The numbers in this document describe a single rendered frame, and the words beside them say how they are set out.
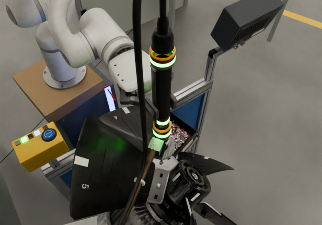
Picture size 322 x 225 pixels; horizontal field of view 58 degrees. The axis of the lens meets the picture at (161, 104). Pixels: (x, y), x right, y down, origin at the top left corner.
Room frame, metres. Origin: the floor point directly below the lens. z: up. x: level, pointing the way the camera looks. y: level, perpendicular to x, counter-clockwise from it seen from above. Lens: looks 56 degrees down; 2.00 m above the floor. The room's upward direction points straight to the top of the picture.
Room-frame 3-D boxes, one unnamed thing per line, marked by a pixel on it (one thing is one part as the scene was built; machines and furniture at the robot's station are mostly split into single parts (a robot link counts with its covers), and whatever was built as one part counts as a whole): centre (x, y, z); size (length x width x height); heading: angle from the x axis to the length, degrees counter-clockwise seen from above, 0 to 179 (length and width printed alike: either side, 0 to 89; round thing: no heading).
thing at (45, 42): (0.88, 0.41, 1.30); 0.19 x 0.12 x 0.24; 131
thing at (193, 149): (0.93, -0.24, 0.39); 0.04 x 0.04 x 0.78; 34
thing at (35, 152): (0.47, 0.44, 1.02); 0.16 x 0.10 x 0.11; 124
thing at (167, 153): (0.33, 0.00, 1.35); 0.09 x 0.07 x 0.10; 159
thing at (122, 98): (0.38, 0.07, 1.50); 0.08 x 0.06 x 0.01; 155
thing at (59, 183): (0.45, 0.47, 0.39); 0.04 x 0.04 x 0.78; 34
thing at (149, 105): (0.33, 0.04, 1.50); 0.07 x 0.03 x 0.03; 34
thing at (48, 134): (0.50, 0.41, 1.08); 0.04 x 0.04 x 0.02
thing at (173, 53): (0.34, 0.00, 1.65); 0.04 x 0.04 x 0.03
